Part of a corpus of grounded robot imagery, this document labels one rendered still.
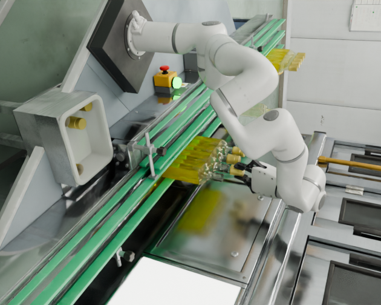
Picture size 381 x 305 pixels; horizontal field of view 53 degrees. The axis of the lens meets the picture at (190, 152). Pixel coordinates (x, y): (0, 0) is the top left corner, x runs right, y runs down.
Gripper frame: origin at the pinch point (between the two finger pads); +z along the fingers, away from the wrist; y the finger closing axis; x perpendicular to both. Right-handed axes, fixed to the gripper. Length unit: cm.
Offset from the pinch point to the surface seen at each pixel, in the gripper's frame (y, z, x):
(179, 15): 40, 55, -36
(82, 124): 26, 29, 37
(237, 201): -12.5, 0.6, 1.3
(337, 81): -184, 165, -557
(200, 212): -12.6, 8.0, 13.1
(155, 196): -3.3, 17.5, 24.0
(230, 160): 0.8, 6.0, -2.7
